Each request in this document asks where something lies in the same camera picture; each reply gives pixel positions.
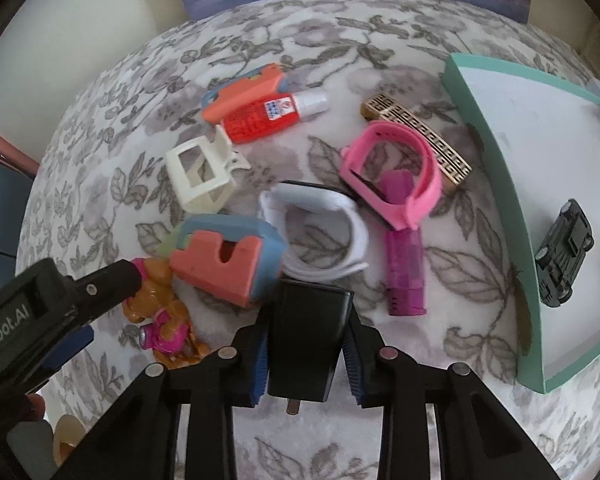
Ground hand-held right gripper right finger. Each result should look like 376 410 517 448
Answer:
346 309 546 480

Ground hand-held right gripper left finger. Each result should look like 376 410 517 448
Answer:
55 317 272 480

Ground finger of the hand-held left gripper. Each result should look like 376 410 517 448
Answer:
30 327 95 386
72 260 144 319

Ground black charger adapter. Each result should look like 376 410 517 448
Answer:
267 280 355 415

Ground pink puppy figurine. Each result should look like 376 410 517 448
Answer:
122 257 212 367

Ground purple lip balm tube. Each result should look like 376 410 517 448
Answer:
383 170 427 317

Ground large orange blue toy case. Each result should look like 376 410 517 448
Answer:
169 214 287 307

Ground white hair claw clip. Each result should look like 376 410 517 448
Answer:
165 127 252 217

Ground white wristband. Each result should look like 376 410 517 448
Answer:
257 182 371 281

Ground teal cardboard box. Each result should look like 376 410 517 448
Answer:
441 53 600 394

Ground person's left hand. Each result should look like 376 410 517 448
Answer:
26 393 49 424

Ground dark blue furniture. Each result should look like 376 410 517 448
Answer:
0 150 40 301

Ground pink furniture edge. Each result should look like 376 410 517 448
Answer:
0 127 42 177

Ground pink wristband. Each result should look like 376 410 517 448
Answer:
339 120 444 231

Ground red sanitizer bottle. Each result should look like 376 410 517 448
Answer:
222 91 329 146

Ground gold hair barrette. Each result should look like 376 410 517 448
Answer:
362 94 474 194

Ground small orange blue toy case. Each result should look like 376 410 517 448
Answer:
201 63 284 124

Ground black toy car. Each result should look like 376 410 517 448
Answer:
534 199 595 307

